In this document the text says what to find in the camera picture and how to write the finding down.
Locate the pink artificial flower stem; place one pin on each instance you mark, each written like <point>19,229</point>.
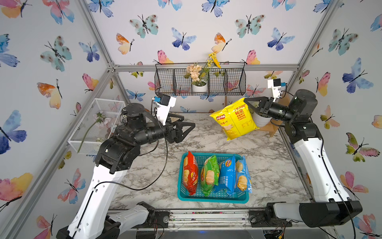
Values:
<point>101,120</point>

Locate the teal plastic basket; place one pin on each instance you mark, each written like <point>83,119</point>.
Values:
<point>214,196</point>

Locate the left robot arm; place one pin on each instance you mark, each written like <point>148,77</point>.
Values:
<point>113,160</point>

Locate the white pot with peach flowers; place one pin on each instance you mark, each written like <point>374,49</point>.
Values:
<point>200,75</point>

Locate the yellow chips bag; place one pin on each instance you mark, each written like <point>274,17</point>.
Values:
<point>235,119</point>

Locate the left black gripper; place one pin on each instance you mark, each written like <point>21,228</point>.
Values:
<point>175,136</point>

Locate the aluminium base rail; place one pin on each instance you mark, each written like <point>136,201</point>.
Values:
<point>222,219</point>

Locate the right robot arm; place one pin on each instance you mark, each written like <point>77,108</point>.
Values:
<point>331,205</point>

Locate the white pot with orange flowers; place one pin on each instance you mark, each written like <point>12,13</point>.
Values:
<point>260,121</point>

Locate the red chips bag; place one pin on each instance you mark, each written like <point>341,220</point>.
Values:
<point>190,173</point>

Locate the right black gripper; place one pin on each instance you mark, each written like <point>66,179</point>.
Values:
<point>267,108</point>

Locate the wooden corner shelf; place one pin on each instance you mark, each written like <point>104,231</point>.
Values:
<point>272,127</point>

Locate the dark blue Lay's chips bag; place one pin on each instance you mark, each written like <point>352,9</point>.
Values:
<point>227,176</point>

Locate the light blue chips bag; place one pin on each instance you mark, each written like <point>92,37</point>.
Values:
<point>243,181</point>

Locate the white wire mesh box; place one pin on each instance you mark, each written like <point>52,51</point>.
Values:
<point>96,126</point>

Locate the black wire wall basket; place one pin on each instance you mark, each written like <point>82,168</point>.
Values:
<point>229,80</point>

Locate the green chips bag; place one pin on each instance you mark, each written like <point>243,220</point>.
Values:
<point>209,175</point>

